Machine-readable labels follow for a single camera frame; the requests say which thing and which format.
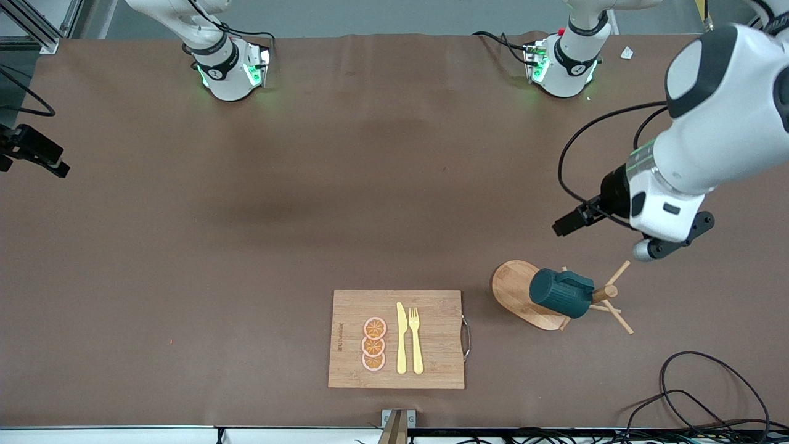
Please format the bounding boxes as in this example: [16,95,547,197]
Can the dark teal ribbed cup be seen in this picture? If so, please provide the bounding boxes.
[529,267,596,320]

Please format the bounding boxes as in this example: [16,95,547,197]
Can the wooden mug rack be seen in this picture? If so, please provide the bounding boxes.
[491,259,635,335]

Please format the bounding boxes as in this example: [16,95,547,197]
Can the bamboo cutting board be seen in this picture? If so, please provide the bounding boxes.
[327,290,473,390]

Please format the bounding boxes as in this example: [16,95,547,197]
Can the yellow plastic fork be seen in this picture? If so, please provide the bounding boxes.
[409,307,425,376]

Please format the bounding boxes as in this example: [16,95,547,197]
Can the yellow plastic knife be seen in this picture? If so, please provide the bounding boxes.
[396,302,409,376]

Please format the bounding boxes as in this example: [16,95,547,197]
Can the table cover sheet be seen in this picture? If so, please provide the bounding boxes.
[0,31,789,430]

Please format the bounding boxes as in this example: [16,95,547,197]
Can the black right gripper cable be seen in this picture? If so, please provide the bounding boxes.
[0,64,57,117]

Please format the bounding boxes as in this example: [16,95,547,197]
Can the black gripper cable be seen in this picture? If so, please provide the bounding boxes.
[557,101,671,230]
[0,64,57,117]

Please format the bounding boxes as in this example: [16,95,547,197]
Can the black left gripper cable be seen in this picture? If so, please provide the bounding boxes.
[557,101,671,230]

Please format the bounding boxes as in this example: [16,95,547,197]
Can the aluminium frame post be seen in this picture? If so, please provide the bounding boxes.
[0,0,85,56]

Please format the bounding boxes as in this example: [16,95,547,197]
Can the black looped cable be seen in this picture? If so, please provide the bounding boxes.
[658,351,772,435]

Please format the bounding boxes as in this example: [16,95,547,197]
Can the black curved cable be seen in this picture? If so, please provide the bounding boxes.
[618,388,750,435]

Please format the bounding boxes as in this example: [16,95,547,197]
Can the black left arm base cable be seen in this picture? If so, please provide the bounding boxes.
[472,30,538,66]

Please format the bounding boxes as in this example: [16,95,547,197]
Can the black arm base cable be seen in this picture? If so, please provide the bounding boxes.
[472,30,538,66]
[185,0,277,59]

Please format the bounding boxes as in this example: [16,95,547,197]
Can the black right arm base cable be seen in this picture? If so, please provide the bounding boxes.
[185,0,277,59]

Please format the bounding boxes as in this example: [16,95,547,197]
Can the metal bracket with post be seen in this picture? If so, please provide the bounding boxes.
[381,408,417,444]

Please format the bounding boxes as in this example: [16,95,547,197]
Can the white table edge rail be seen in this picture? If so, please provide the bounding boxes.
[0,425,384,444]

